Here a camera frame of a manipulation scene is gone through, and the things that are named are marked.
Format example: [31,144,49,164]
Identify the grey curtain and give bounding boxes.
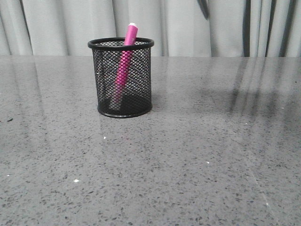
[0,0,301,57]

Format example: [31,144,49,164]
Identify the black mesh pen holder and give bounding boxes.
[87,37,154,118]

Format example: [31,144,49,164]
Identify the grey orange scissors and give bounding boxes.
[197,0,209,20]

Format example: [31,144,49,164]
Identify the pink marker pen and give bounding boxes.
[109,23,138,111]

